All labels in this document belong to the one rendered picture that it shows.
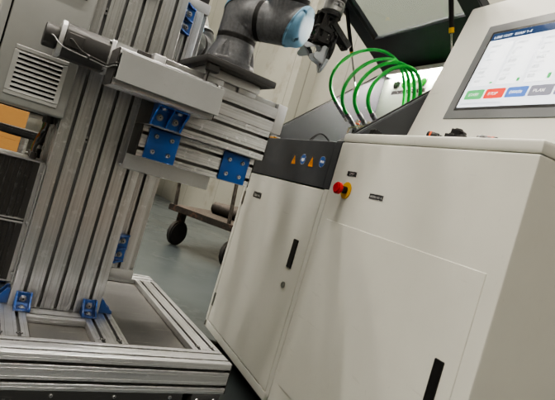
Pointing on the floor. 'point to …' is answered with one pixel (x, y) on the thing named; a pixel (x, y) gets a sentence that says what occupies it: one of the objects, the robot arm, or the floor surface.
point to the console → (434, 260)
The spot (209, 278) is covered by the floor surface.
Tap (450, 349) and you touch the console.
